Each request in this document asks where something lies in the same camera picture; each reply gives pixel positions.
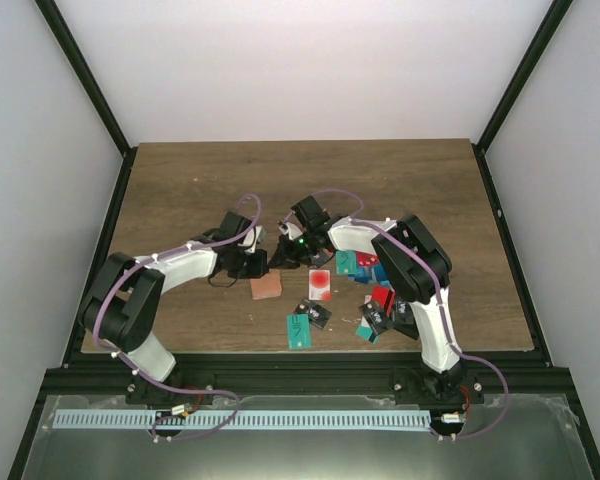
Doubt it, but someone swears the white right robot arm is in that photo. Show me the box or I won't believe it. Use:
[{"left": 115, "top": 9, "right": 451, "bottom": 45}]
[{"left": 270, "top": 195, "right": 461, "bottom": 403}]

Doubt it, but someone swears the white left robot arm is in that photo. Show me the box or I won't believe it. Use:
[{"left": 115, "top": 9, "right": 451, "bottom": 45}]
[{"left": 78, "top": 211, "right": 268, "bottom": 404}]

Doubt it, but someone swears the white red circle card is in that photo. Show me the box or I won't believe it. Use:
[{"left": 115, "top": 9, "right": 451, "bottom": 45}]
[{"left": 308, "top": 269, "right": 331, "bottom": 301}]

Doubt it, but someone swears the teal vip card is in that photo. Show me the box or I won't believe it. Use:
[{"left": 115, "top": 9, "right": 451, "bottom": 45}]
[
  {"left": 335, "top": 250, "right": 358, "bottom": 276},
  {"left": 286, "top": 314, "right": 312, "bottom": 350}
]

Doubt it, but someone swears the black VIP card lower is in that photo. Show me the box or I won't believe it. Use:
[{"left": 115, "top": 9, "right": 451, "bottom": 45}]
[{"left": 294, "top": 298, "right": 332, "bottom": 329}]

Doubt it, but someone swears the black vip card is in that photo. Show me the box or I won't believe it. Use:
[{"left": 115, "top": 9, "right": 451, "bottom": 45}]
[
  {"left": 391, "top": 298, "right": 415, "bottom": 325},
  {"left": 294, "top": 298, "right": 332, "bottom": 329},
  {"left": 359, "top": 300, "right": 393, "bottom": 336}
]

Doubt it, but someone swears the teal VIP card bottom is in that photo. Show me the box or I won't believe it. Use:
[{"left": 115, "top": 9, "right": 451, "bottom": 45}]
[{"left": 286, "top": 314, "right": 312, "bottom": 350}]

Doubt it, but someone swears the plain red card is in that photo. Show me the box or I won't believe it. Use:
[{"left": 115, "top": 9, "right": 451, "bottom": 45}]
[{"left": 371, "top": 286, "right": 396, "bottom": 311}]

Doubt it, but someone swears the black VIP card left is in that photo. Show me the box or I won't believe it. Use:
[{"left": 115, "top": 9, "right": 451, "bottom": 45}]
[{"left": 359, "top": 300, "right": 393, "bottom": 336}]

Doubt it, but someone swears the black VIP card right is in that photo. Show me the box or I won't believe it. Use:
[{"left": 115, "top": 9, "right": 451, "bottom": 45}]
[{"left": 391, "top": 298, "right": 415, "bottom": 325}]

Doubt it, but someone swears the black card right bottom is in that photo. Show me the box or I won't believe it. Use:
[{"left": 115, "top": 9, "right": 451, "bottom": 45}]
[{"left": 393, "top": 323, "right": 420, "bottom": 340}]

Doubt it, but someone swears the grey metal tray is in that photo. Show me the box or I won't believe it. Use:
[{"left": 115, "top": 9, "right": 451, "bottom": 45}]
[{"left": 26, "top": 395, "right": 593, "bottom": 479}]

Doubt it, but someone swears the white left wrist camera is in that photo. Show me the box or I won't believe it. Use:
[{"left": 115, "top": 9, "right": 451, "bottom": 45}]
[{"left": 239, "top": 225, "right": 266, "bottom": 255}]

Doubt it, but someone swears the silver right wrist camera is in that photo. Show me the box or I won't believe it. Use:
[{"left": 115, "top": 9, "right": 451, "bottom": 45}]
[{"left": 278, "top": 221, "right": 304, "bottom": 243}]

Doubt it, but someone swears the black aluminium frame rail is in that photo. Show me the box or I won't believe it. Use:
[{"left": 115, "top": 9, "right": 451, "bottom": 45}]
[{"left": 9, "top": 143, "right": 600, "bottom": 479}]

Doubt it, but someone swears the white slotted cable duct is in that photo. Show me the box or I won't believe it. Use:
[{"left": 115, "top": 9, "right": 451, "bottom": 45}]
[{"left": 52, "top": 409, "right": 431, "bottom": 432}]

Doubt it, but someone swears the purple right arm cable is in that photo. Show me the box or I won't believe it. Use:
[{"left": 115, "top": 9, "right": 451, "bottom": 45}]
[{"left": 282, "top": 187, "right": 510, "bottom": 442}]

